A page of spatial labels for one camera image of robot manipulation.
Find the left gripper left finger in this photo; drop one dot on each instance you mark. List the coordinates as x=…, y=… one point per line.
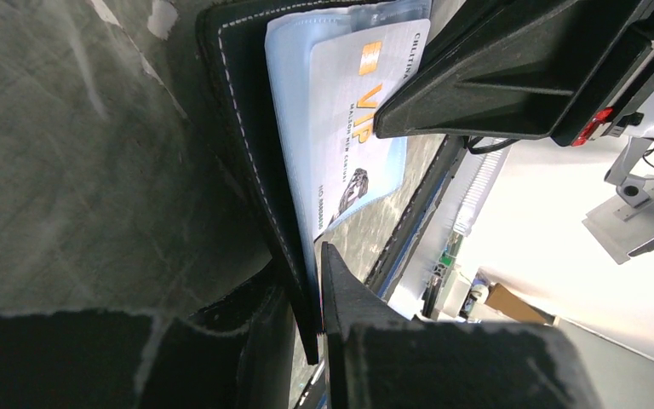
x=235, y=353

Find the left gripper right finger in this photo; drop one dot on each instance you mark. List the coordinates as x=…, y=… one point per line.
x=379, y=359

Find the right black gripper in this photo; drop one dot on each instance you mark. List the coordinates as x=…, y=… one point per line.
x=517, y=69

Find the silver credit card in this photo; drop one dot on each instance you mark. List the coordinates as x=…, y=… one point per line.
x=350, y=79

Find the black leather card holder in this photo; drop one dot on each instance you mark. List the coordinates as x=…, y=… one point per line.
x=257, y=57

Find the brown cardboard box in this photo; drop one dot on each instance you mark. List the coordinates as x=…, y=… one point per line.
x=501, y=299

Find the grey monitor stand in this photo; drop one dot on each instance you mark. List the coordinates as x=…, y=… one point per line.
x=624, y=224

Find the aluminium frame rail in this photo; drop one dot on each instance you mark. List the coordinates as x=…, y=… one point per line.
x=427, y=280

